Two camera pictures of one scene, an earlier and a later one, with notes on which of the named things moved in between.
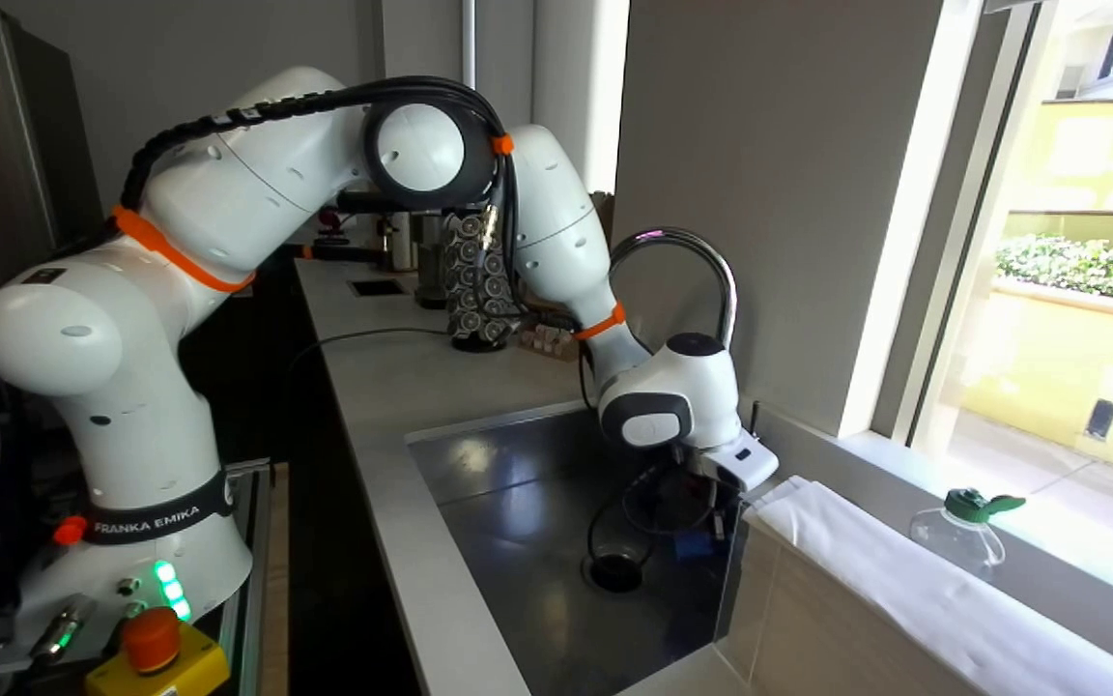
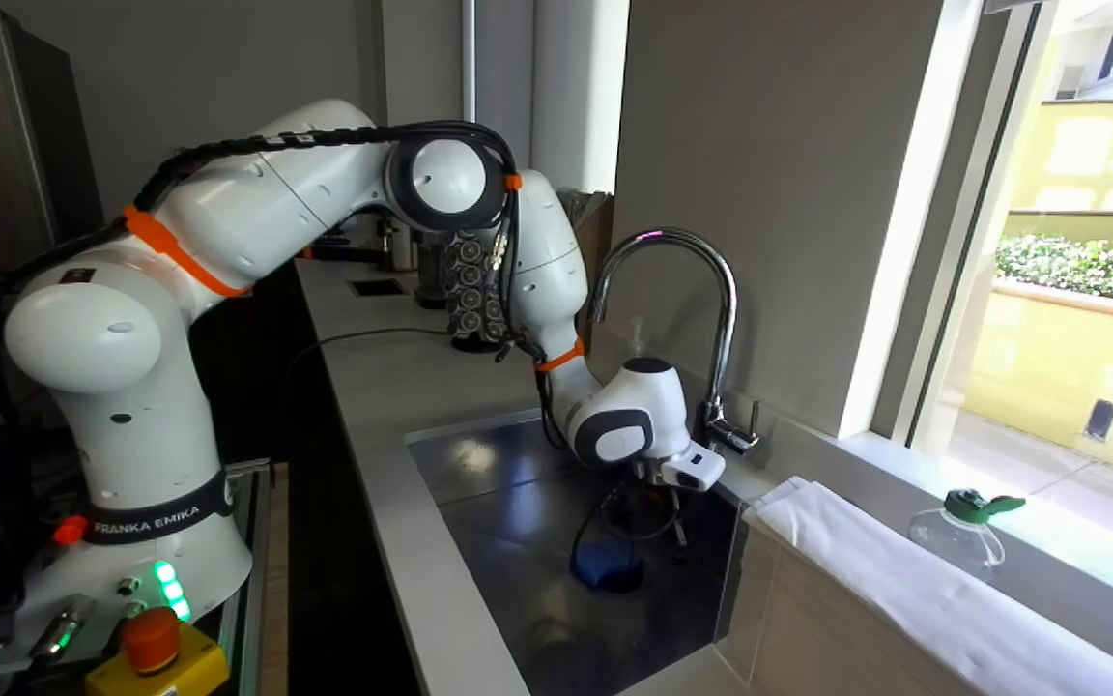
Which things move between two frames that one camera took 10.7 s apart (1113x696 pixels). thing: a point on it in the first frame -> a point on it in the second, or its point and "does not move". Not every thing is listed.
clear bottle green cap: [969, 512] does not move
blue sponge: [695, 541] -> [607, 566]
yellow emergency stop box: [160, 659] does not move
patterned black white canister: [482, 289] does not move
